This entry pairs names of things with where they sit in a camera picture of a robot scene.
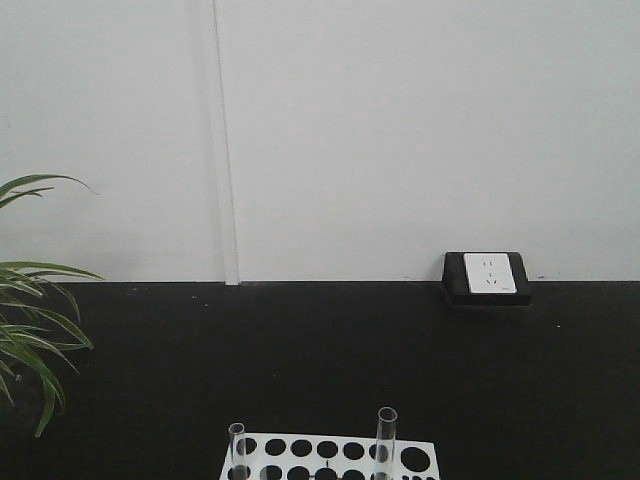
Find tall clear test tube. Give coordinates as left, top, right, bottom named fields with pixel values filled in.
left=373, top=406, right=398, bottom=480

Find short clear test tube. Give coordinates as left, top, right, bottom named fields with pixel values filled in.
left=228, top=422, right=248, bottom=480

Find black white power socket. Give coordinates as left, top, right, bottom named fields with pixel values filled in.
left=442, top=252, right=532, bottom=307

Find white test tube rack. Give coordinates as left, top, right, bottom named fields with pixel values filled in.
left=244, top=433, right=441, bottom=479

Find green spider plant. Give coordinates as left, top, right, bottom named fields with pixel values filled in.
left=0, top=173, right=106, bottom=439

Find white wall cable duct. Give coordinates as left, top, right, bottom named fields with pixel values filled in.
left=211, top=1, right=241, bottom=286

